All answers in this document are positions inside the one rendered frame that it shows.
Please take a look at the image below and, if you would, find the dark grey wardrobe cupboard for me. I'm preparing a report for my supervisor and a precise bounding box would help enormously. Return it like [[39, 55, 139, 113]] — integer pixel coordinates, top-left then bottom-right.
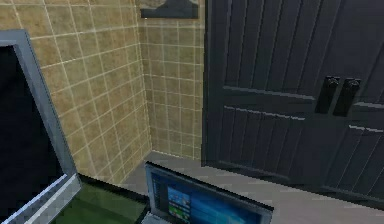
[[201, 0, 384, 211]]

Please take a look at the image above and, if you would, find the open grey laptop computer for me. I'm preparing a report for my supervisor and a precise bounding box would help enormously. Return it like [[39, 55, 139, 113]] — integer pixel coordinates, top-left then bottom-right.
[[141, 161, 275, 224]]

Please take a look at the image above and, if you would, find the dark framed wall picture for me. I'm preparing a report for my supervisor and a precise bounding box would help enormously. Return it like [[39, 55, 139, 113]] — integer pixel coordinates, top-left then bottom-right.
[[139, 0, 200, 20]]

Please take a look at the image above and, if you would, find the green topped table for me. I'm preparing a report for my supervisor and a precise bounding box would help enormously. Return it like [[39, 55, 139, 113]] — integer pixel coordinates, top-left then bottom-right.
[[49, 173, 150, 224]]

